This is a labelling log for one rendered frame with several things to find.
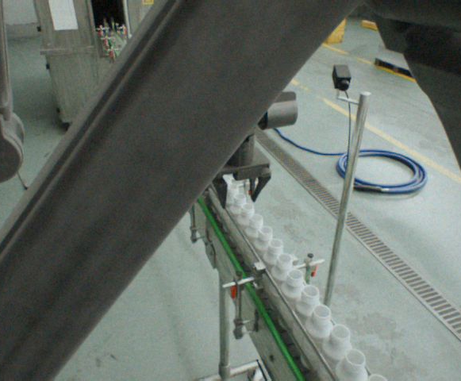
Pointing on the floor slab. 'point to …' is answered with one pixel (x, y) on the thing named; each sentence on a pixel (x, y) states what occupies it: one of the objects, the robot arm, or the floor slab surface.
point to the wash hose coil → (370, 181)
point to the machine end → (82, 48)
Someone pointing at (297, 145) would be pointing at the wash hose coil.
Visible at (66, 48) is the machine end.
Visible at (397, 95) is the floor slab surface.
